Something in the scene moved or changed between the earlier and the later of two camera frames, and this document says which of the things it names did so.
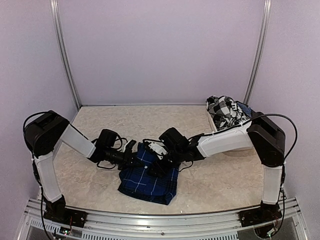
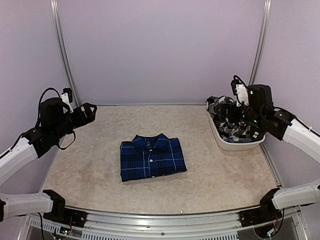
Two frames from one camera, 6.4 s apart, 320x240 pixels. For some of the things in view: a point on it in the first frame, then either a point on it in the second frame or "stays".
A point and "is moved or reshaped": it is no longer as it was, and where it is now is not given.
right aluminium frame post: (266, 11) stays
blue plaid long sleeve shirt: (137, 182) is moved or reshaped
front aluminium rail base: (293, 226) stays
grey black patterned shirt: (225, 112) stays
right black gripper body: (165, 168) → (234, 117)
